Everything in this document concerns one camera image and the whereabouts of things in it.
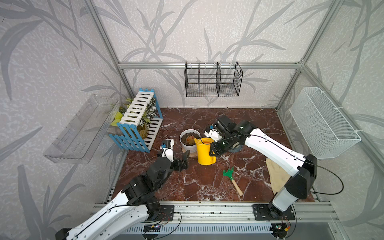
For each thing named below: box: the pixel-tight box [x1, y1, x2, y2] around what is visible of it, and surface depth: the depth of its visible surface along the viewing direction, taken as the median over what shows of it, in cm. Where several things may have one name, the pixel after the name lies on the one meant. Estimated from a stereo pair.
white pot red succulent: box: [179, 128, 201, 153], surface depth 93 cm
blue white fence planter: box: [108, 88, 163, 153], surface depth 87 cm
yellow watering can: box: [194, 137, 217, 166], surface depth 76 cm
